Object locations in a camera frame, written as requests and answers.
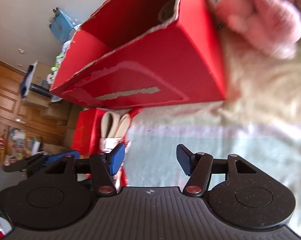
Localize beige belt with scarf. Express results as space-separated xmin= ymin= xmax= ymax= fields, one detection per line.
xmin=101 ymin=111 xmax=132 ymax=139

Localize wooden cabinet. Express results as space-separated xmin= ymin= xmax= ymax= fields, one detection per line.
xmin=0 ymin=64 xmax=67 ymax=163

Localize brown cardboard boxes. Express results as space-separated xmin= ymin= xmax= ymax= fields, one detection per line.
xmin=20 ymin=62 xmax=82 ymax=148

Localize large red cardboard box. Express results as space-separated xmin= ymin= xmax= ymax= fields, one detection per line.
xmin=50 ymin=0 xmax=226 ymax=109

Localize blue gift bag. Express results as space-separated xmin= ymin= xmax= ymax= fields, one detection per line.
xmin=49 ymin=7 xmax=81 ymax=44

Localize pink plush toy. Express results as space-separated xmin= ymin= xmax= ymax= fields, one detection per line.
xmin=212 ymin=0 xmax=301 ymax=60

